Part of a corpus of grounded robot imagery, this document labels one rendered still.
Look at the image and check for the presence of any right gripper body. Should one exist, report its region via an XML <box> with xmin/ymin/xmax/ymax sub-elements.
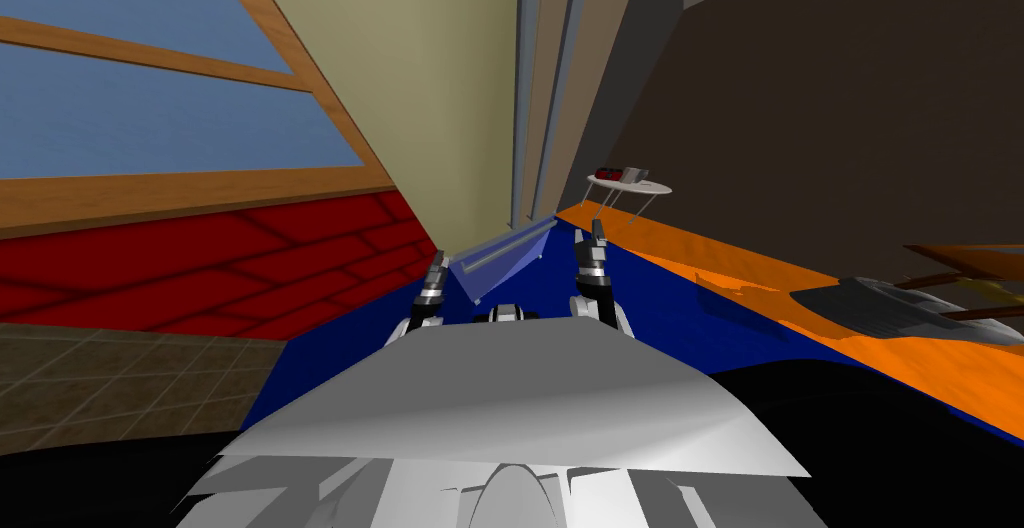
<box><xmin>573</xmin><ymin>238</ymin><xmax>611</xmax><ymax>275</ymax></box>

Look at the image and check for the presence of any white round table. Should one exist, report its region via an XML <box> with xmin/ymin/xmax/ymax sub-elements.
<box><xmin>585</xmin><ymin>165</ymin><xmax>674</xmax><ymax>226</ymax></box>

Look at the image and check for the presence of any pale blue drawer front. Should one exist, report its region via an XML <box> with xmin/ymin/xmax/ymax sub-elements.
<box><xmin>446</xmin><ymin>215</ymin><xmax>560</xmax><ymax>306</ymax></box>

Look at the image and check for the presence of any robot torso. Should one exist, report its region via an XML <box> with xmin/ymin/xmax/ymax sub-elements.
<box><xmin>171</xmin><ymin>303</ymin><xmax>830</xmax><ymax>528</ymax></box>

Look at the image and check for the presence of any grey sink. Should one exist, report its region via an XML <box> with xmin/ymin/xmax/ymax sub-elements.
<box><xmin>789</xmin><ymin>275</ymin><xmax>1024</xmax><ymax>348</ymax></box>

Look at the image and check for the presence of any wooden framed window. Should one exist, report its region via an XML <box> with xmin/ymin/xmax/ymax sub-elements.
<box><xmin>0</xmin><ymin>0</ymin><xmax>398</xmax><ymax>241</ymax></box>

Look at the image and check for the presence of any grey bar handle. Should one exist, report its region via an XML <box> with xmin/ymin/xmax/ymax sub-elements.
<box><xmin>462</xmin><ymin>220</ymin><xmax>557</xmax><ymax>275</ymax></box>

